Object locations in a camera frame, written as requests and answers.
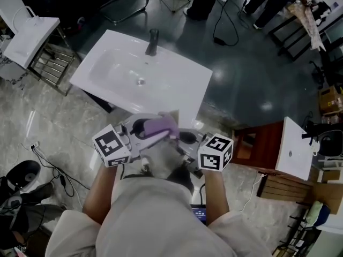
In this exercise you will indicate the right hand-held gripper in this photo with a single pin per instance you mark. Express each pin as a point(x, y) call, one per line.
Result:
point(214, 159)

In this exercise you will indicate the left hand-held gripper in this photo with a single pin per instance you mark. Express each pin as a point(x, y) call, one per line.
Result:
point(110, 146)

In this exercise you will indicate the purple cloth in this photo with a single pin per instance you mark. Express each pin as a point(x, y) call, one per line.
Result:
point(160, 126)

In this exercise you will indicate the person's left forearm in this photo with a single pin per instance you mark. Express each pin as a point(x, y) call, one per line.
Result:
point(99, 194)

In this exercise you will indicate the person's right forearm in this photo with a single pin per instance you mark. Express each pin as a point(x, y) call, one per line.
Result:
point(215, 197)

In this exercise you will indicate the blue cloth bundle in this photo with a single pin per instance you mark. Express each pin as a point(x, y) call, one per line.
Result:
point(324, 215)

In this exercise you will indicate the person's shoe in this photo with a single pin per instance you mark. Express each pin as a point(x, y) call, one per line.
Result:
point(146, 162)

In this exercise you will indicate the black sink stand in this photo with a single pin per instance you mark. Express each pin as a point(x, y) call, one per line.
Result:
point(99, 100)

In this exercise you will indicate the black timer screen device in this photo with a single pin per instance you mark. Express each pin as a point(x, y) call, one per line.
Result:
point(198, 213)

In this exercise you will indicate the reddish wooden cabinet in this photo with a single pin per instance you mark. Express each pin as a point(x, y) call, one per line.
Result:
point(257, 146)

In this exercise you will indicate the large white sink basin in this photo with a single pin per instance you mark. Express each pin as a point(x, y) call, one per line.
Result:
point(112, 68)

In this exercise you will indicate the person's white garment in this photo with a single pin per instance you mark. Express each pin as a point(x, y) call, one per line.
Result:
point(150, 218)

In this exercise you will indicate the tall black faucet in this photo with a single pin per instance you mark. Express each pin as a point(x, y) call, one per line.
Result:
point(152, 41)

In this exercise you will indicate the small square white sink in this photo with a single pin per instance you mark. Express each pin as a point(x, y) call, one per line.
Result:
point(292, 149)

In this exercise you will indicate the white power strip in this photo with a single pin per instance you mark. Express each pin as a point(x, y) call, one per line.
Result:
point(34, 145)

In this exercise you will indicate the metal rack stand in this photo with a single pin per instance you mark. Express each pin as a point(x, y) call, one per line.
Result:
point(51, 66)

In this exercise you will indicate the short black faucet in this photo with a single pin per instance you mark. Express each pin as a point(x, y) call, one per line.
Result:
point(309, 136)

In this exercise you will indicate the chrome chair base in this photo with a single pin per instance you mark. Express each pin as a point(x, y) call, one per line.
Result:
point(126, 12)

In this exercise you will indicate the white cup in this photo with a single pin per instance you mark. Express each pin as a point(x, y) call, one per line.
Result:
point(315, 149)

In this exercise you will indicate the light green towel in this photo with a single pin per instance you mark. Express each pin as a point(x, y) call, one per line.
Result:
point(313, 211)

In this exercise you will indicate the brown cardboard sheet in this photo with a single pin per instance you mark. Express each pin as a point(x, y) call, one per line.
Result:
point(327, 194)

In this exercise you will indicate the cardboard box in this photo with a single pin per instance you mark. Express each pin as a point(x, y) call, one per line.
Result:
point(331, 100)

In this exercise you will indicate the narrow white sink basin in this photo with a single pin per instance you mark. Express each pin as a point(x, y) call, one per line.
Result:
point(29, 41)

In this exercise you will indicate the marble pattern counter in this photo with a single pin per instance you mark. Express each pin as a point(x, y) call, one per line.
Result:
point(10, 71)

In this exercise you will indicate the white curved faucet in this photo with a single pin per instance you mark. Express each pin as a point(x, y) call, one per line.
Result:
point(28, 11)

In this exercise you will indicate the patterned table top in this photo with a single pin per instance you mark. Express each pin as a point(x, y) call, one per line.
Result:
point(308, 23)

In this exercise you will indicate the black table frame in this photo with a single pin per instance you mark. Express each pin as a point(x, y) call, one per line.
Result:
point(286, 49)

